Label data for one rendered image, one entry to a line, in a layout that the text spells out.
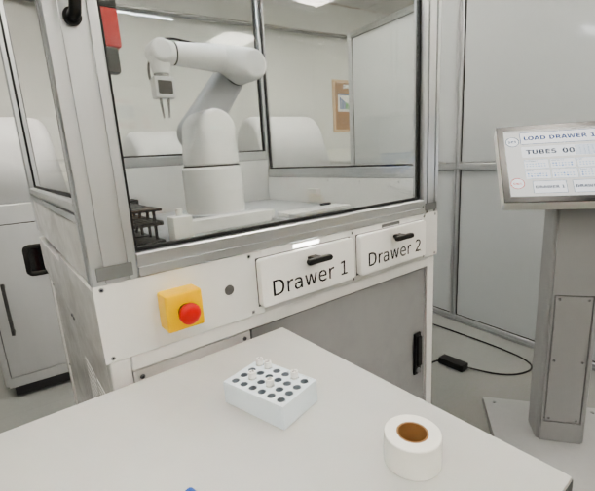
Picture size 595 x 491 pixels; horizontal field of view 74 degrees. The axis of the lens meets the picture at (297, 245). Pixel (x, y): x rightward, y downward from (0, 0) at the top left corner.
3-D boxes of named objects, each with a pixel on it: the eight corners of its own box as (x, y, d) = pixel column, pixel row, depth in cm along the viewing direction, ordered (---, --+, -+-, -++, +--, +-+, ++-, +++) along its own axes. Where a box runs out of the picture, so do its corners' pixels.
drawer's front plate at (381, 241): (426, 254, 123) (426, 220, 120) (361, 276, 106) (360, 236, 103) (421, 253, 124) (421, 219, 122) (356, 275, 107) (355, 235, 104)
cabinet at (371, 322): (435, 458, 148) (440, 253, 130) (168, 690, 87) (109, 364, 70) (286, 363, 222) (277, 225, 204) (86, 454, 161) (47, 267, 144)
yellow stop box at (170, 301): (206, 323, 75) (203, 288, 74) (170, 335, 71) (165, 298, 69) (196, 317, 79) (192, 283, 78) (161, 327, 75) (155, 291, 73)
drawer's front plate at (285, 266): (354, 278, 104) (353, 238, 102) (263, 308, 87) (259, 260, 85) (350, 277, 105) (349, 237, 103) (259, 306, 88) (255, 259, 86)
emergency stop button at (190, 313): (204, 321, 72) (201, 301, 71) (182, 328, 70) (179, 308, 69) (197, 318, 74) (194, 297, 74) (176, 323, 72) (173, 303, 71)
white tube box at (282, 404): (317, 400, 63) (316, 379, 62) (284, 431, 56) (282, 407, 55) (260, 377, 70) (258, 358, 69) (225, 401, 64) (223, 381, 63)
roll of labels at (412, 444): (431, 438, 53) (431, 412, 52) (450, 480, 46) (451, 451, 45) (379, 440, 53) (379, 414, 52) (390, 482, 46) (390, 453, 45)
